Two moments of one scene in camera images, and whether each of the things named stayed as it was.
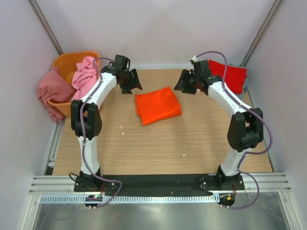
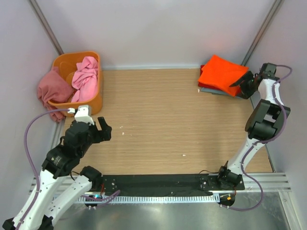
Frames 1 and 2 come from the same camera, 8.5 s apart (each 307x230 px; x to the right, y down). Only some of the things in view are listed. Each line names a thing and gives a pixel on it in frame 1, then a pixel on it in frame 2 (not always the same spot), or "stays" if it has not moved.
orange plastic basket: x=66 y=62 stays
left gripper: x=134 y=84 -> x=103 y=134
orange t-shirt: x=156 y=106 -> x=220 y=73
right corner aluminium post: x=261 y=33 stays
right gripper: x=182 y=83 -> x=245 y=93
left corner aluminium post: x=47 y=25 stays
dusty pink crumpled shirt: x=54 y=86 stays
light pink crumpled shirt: x=85 y=76 stays
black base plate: x=157 y=185 stays
